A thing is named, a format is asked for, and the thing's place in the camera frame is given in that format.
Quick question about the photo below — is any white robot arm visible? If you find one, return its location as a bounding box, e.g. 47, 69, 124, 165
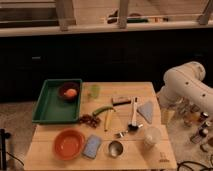
158, 61, 213, 115

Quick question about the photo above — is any dark brown bowl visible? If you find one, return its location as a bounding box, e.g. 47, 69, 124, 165
58, 82, 79, 101

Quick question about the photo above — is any red bowl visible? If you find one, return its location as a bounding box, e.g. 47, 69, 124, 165
52, 129, 85, 160

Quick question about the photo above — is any green pea pod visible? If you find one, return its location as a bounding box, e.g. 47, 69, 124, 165
92, 106, 115, 117

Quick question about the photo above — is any yellow pencil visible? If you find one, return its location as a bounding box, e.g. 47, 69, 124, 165
104, 111, 110, 131

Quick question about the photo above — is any orange fruit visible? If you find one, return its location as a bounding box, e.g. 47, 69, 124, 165
64, 89, 77, 98

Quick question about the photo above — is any brown dried fruit pile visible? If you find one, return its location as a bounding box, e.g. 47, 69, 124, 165
79, 114, 101, 128

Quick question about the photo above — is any blue triangular cloth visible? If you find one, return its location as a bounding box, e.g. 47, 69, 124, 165
137, 101, 153, 124

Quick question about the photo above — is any blue sponge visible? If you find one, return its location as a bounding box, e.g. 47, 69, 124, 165
83, 135, 102, 159

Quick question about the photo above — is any green plastic tray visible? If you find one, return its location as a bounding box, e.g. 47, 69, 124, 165
32, 79, 82, 124

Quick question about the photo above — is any small metal cup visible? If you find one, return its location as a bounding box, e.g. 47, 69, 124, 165
108, 141, 123, 158

